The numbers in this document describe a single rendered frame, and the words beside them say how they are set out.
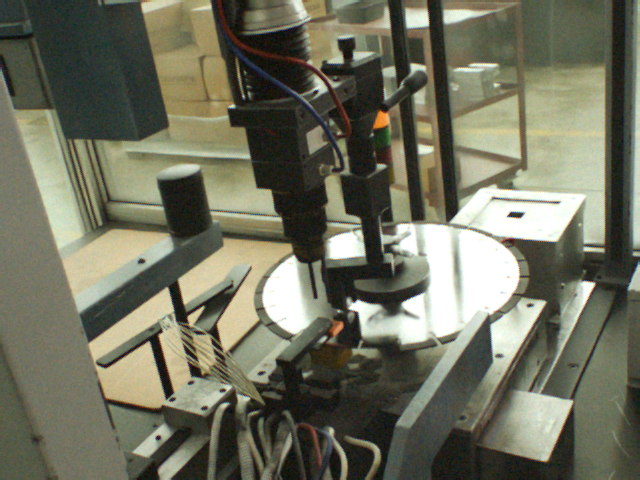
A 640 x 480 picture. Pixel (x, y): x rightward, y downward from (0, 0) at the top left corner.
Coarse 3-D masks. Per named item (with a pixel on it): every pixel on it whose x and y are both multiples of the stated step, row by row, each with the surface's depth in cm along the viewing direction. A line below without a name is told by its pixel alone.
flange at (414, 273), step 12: (396, 264) 98; (408, 264) 100; (420, 264) 100; (396, 276) 98; (408, 276) 97; (420, 276) 97; (360, 288) 97; (372, 288) 96; (384, 288) 96; (396, 288) 95; (408, 288) 95
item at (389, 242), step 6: (360, 234) 102; (402, 234) 100; (408, 234) 100; (360, 240) 101; (384, 240) 98; (390, 240) 98; (396, 240) 99; (402, 240) 100; (384, 246) 97; (390, 246) 97; (396, 246) 97; (384, 252) 97; (390, 252) 97; (396, 252) 96; (402, 252) 96; (408, 252) 95; (396, 258) 99
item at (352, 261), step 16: (368, 224) 88; (368, 240) 89; (352, 256) 92; (368, 256) 90; (384, 256) 91; (336, 272) 91; (352, 272) 91; (368, 272) 90; (384, 272) 90; (336, 288) 92; (352, 288) 93; (336, 304) 93
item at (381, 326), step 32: (448, 256) 103; (480, 256) 102; (512, 256) 100; (288, 288) 102; (320, 288) 100; (448, 288) 95; (480, 288) 94; (512, 288) 93; (288, 320) 94; (352, 320) 92; (384, 320) 91; (416, 320) 90; (448, 320) 88
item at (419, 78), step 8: (416, 72) 84; (424, 72) 85; (408, 80) 83; (416, 80) 83; (424, 80) 84; (400, 88) 83; (408, 88) 83; (416, 88) 83; (392, 96) 82; (400, 96) 82; (384, 104) 81; (392, 104) 81; (384, 112) 81
